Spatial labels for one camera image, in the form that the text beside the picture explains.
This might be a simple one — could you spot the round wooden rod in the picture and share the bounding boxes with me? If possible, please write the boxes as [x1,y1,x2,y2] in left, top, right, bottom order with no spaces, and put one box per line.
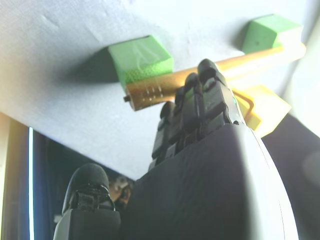
[123,42,307,113]

